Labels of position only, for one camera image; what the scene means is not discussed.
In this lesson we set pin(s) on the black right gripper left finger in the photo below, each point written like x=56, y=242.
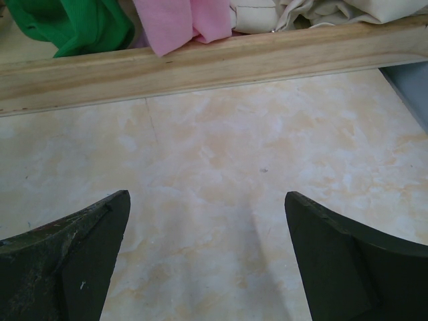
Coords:
x=62, y=270

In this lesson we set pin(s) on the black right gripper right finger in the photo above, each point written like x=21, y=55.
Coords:
x=351, y=271

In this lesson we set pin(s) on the green tank top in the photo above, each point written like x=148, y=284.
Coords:
x=75, y=27

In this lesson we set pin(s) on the pink shirt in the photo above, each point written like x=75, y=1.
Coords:
x=168, y=25

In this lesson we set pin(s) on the beige crumpled cloth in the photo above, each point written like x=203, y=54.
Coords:
x=254, y=17

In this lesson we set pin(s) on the wooden clothes rack frame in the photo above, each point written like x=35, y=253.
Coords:
x=54, y=84

